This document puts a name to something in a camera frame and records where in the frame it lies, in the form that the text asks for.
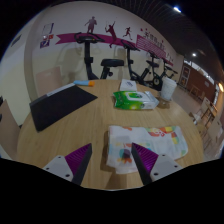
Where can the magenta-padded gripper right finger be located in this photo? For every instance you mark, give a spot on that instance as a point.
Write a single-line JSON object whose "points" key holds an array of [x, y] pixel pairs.
{"points": [[144, 159]]}

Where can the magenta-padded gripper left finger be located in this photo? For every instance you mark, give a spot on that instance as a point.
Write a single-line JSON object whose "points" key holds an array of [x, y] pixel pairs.
{"points": [[79, 159]]}

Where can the white towel with colourful print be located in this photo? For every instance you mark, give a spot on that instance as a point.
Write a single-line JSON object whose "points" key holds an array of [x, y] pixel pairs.
{"points": [[150, 138]]}

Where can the black rectangular mat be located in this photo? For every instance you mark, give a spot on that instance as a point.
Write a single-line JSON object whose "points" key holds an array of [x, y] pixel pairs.
{"points": [[60, 106]]}

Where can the brown round coaster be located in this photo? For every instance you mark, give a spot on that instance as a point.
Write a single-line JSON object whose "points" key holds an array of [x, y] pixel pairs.
{"points": [[163, 104]]}

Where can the green wet wipes pack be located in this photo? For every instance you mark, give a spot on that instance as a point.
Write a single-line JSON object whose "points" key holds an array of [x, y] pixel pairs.
{"points": [[135, 100]]}

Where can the white cup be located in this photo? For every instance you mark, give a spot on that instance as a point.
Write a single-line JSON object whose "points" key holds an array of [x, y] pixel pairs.
{"points": [[168, 88]]}

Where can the small white tissue pack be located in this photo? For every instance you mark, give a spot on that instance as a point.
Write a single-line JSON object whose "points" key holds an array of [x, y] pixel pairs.
{"points": [[128, 85]]}

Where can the blue and orange tube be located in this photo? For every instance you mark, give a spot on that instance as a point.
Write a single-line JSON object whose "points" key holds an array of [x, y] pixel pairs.
{"points": [[83, 83]]}

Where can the black exercise bike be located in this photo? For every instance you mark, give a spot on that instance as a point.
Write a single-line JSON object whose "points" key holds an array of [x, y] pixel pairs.
{"points": [[130, 63], [168, 70], [87, 56], [155, 78]]}

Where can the ceiling lights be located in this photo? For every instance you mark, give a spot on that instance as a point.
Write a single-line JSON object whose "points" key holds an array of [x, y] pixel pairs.
{"points": [[177, 9]]}

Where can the wall poster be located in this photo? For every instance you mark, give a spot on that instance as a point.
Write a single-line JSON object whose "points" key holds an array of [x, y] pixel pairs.
{"points": [[47, 31]]}

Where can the dark wall sign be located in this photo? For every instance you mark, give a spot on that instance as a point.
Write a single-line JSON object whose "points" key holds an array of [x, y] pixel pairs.
{"points": [[16, 39]]}

